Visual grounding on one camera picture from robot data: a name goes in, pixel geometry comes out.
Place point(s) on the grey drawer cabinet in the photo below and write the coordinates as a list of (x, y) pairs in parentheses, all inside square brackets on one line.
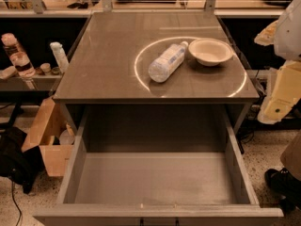
[(150, 63)]

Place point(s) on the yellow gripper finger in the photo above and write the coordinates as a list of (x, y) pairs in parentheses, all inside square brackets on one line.
[(285, 93), (266, 36)]

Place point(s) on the brown trouser leg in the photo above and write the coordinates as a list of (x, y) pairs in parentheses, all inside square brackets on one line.
[(291, 158)]

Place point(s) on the small jar on shelf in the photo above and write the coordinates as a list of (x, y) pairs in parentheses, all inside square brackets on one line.
[(46, 68)]

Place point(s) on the wooden box on floor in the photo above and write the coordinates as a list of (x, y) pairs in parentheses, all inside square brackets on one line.
[(47, 133)]

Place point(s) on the open grey top drawer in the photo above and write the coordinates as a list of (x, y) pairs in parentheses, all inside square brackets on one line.
[(156, 165)]

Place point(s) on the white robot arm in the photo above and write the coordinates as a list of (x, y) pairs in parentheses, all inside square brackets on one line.
[(285, 35)]

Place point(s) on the clear blue plastic bottle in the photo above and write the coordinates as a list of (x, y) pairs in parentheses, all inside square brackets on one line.
[(168, 62)]

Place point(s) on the pale object on shelf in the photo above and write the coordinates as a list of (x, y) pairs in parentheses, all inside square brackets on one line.
[(8, 72)]

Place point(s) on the white bottle on shelf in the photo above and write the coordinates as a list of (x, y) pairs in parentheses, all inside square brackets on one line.
[(60, 56)]

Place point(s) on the white paper bowl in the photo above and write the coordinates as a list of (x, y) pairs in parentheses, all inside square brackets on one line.
[(210, 52)]

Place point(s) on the black bag on floor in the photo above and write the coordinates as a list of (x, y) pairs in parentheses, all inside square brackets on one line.
[(20, 167)]

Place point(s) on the red labelled bottle on shelf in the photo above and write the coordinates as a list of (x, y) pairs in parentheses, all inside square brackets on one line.
[(17, 55)]

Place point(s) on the black shoe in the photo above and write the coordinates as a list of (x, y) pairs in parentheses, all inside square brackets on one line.
[(283, 183)]

